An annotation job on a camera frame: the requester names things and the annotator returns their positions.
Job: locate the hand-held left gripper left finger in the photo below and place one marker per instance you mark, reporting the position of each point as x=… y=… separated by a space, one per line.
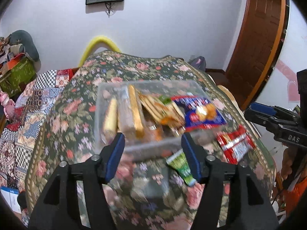
x=115 y=157

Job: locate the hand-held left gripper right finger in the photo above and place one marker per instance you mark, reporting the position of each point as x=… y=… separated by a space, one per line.
x=191 y=158

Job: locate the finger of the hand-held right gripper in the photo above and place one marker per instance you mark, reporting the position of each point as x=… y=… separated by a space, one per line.
x=259 y=119
x=262 y=107

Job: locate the small green snack packet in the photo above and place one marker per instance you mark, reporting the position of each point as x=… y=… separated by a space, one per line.
x=182 y=167

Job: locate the red snack packet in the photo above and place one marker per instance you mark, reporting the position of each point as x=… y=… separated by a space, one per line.
x=233 y=145

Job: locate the clear wafer pack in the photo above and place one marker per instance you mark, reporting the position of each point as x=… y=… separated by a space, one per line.
x=110 y=119

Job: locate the long clear biscuit pack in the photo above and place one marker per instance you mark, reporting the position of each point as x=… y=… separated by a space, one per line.
x=132 y=115

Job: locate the blue cracker packet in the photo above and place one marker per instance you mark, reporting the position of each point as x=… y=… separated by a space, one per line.
x=201 y=113

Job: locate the clear sandwich cracker pack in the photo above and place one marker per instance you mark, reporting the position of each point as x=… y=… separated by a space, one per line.
x=153 y=106

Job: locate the clear plastic container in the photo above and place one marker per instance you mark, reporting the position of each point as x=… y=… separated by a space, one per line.
x=105 y=93

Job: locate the green jelly cup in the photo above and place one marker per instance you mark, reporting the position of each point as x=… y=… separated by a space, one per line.
x=165 y=99

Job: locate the person's right hand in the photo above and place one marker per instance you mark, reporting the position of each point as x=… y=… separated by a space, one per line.
x=287 y=163

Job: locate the floral blanket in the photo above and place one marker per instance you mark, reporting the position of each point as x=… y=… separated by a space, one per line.
x=79 y=124

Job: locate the brown wooden door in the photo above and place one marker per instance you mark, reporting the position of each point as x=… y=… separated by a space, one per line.
x=256 y=40

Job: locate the grey backpack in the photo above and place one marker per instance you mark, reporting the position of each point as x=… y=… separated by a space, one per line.
x=199 y=63

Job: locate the patchwork quilt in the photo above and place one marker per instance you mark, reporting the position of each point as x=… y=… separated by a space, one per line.
x=21 y=124

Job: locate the white blue cardboard box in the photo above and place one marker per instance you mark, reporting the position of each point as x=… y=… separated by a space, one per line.
x=10 y=198

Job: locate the yellow foam tube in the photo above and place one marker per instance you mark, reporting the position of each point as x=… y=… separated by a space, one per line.
x=96 y=40

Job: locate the pink toy figure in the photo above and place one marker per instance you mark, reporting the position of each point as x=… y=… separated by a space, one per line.
x=7 y=105

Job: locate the green patterned box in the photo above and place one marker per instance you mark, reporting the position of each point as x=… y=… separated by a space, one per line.
x=16 y=79

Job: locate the orange cardboard box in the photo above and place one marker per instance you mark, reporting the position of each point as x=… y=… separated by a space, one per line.
x=12 y=64

